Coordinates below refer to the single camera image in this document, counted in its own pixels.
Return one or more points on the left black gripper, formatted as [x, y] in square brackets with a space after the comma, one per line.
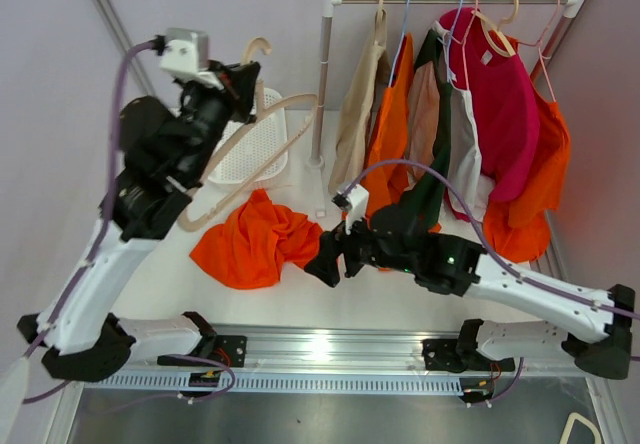
[238, 82]

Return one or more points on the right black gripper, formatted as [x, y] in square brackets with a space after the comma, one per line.
[324, 265]

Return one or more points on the orange t shirt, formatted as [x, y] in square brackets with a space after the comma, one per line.
[385, 145]
[249, 250]

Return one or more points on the light blue wire hanger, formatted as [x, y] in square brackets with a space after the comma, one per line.
[394, 66]

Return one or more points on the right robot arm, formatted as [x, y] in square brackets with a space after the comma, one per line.
[589, 327]

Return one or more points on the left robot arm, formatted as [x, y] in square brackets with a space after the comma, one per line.
[165, 156]

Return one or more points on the beige t shirt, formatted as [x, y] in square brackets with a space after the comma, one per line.
[355, 114]

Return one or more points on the beige shirt wooden hanger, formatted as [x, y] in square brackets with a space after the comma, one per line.
[382, 1]

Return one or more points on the magenta t shirt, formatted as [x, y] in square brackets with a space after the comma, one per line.
[503, 101]

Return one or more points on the wooden hanger on magenta shirt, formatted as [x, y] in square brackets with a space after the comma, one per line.
[492, 31]

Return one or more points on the white perforated plastic basket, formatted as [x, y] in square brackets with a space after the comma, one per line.
[253, 150]

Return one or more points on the clothes rack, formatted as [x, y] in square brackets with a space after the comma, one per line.
[315, 163]

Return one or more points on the dark green garment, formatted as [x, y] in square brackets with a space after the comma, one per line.
[418, 191]

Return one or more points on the white garment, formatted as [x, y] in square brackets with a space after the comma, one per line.
[465, 159]

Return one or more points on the peach garment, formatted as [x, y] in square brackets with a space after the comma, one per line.
[423, 100]

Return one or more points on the far right orange garment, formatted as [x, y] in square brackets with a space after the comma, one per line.
[518, 230]

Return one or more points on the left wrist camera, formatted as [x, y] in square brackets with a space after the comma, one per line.
[184, 56]

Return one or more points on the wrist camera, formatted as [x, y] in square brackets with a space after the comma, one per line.
[353, 201]
[184, 56]

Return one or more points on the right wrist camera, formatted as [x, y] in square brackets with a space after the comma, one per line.
[353, 201]

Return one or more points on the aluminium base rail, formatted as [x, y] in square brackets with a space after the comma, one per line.
[320, 361]

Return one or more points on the pink wire hanger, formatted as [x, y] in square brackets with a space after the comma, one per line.
[540, 68]

